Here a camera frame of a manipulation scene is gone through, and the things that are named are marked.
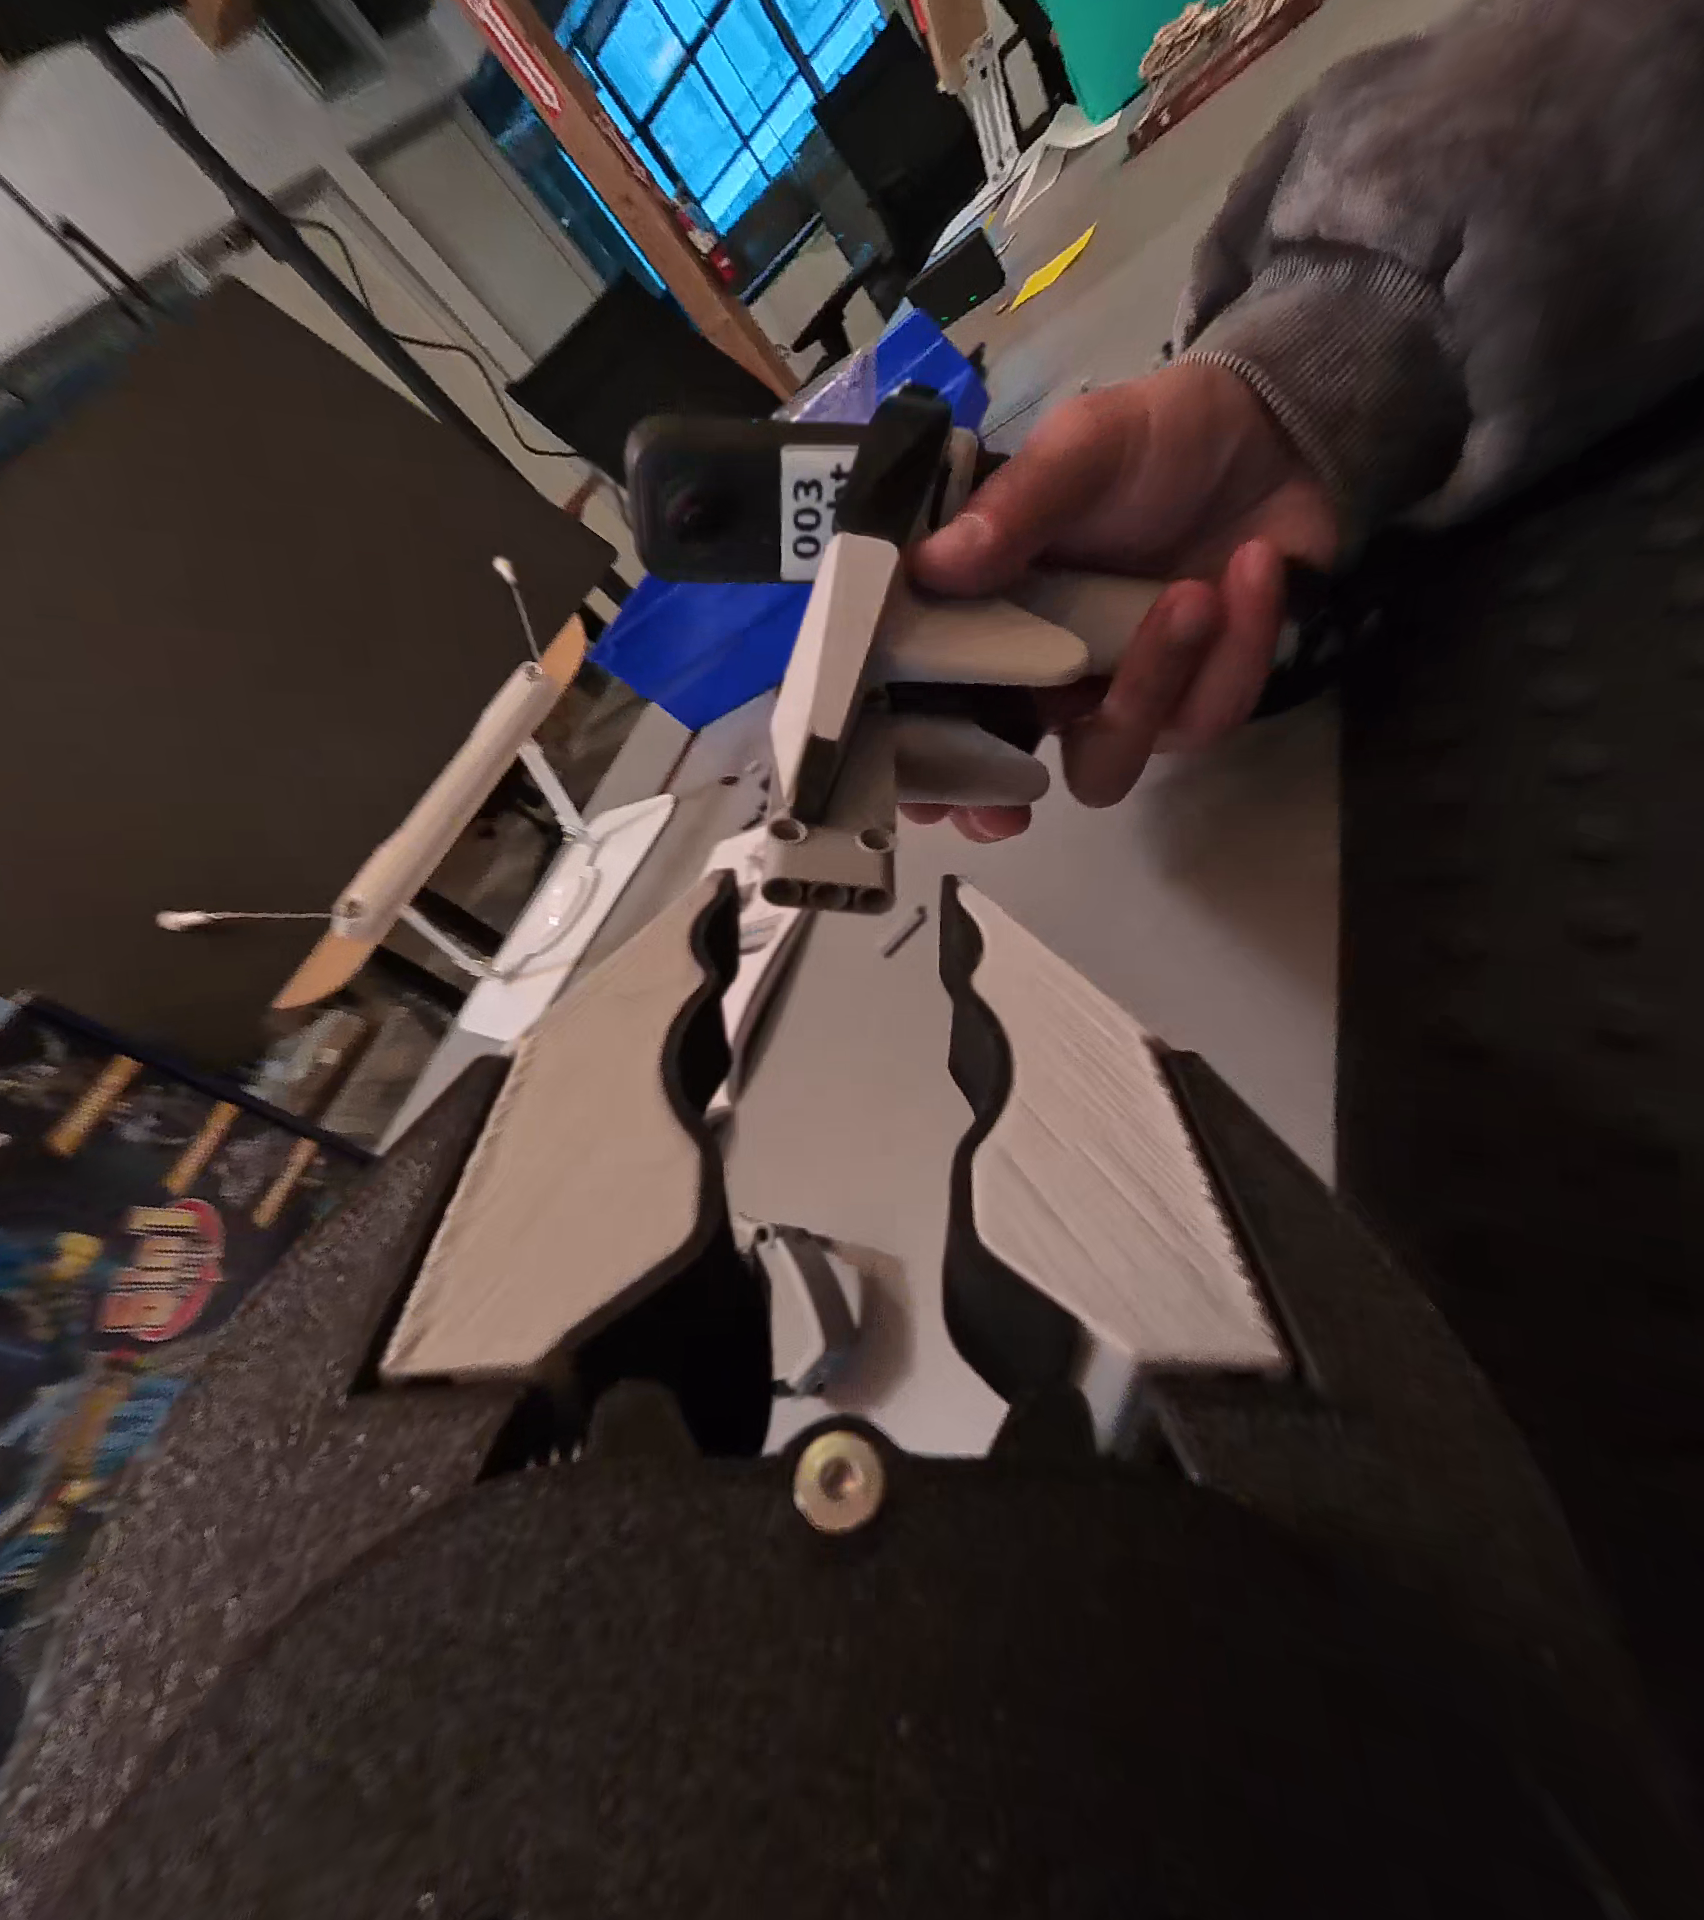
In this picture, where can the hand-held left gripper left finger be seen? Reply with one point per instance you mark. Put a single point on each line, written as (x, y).
(567, 1200)

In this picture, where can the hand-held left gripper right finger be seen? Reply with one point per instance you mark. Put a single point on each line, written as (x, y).
(1122, 1200)

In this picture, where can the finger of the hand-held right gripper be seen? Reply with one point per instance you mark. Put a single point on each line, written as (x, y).
(831, 645)

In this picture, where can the grey panel with holes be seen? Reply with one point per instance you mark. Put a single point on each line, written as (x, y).
(831, 871)

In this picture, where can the person's right forearm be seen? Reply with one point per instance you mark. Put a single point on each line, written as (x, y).
(1467, 224)

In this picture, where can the grey desk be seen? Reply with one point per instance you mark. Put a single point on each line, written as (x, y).
(1167, 930)

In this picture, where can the person's right hand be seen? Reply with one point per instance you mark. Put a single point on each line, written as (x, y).
(1167, 465)

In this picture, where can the blue plastic bin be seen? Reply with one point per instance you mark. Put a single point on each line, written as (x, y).
(702, 645)

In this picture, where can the clear plastic bag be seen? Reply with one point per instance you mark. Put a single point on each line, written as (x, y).
(831, 392)

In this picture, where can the small black device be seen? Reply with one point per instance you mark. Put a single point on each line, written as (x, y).
(954, 279)

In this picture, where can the large grid window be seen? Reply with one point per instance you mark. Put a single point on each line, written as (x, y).
(733, 90)

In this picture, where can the yellow sticky note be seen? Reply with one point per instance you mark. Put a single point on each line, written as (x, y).
(1055, 266)

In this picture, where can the dark perforated foam pad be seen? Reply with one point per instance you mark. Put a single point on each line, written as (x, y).
(1543, 1051)

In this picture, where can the black tripod pole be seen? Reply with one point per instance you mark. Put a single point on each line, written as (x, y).
(266, 224)

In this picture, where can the black and wood curved lamp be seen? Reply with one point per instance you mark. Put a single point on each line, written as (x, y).
(1011, 74)

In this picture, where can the black divider panel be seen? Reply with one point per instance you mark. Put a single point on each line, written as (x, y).
(192, 601)

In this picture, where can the dark blue toy kit box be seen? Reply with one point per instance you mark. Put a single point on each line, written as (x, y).
(42, 1275)

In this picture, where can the green tote bag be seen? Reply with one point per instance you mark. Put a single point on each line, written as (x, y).
(1107, 45)

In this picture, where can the wooden skeleton model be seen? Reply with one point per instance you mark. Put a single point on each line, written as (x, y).
(1212, 45)

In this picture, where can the wooden post with red sign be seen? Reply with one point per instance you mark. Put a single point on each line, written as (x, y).
(613, 164)

